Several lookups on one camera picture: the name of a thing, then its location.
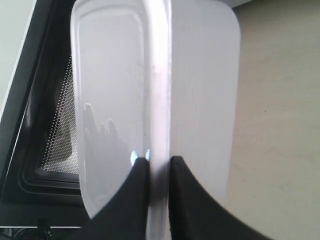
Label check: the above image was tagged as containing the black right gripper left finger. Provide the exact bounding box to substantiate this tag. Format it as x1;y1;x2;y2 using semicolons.
74;158;150;240

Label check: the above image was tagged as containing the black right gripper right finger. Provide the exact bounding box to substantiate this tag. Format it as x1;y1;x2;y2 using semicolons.
168;156;267;240

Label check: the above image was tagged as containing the white microwave door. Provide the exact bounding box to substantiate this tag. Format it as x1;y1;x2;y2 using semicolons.
0;0;88;240

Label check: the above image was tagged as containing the white plastic lidded container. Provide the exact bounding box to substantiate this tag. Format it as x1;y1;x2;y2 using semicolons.
70;0;241;240

